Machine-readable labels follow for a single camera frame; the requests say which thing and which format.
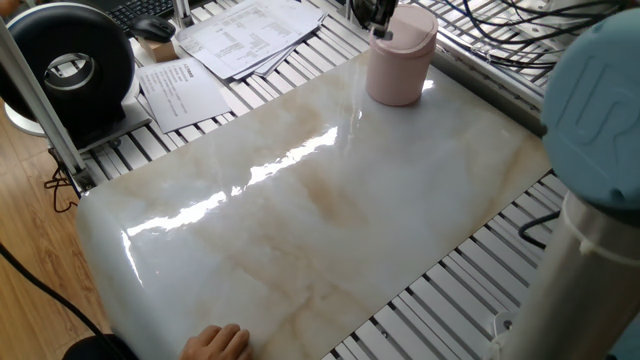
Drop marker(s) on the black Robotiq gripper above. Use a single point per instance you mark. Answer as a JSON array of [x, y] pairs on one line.
[[375, 12]]

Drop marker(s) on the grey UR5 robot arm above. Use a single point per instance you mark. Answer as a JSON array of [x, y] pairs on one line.
[[590, 150]]

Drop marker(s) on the pink lidded trash can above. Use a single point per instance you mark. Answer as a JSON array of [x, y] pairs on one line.
[[397, 75]]

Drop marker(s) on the person's bare hand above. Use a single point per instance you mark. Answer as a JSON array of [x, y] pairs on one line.
[[217, 345]]

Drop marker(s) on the stack of printed papers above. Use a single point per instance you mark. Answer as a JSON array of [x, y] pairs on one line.
[[250, 35]]

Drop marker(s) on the marble pattern table mat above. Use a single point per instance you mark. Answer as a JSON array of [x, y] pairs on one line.
[[310, 225]]

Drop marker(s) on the small cardboard box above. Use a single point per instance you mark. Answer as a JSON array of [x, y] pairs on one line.
[[157, 50]]

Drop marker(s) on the black computer mouse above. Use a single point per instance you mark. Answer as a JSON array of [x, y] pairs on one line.
[[152, 27]]

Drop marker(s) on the black computer keyboard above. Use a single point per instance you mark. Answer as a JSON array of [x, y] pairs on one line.
[[140, 10]]

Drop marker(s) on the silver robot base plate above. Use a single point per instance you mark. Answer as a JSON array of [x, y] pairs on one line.
[[502, 325]]

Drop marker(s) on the aluminium frame post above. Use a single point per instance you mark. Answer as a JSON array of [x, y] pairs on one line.
[[40, 105]]

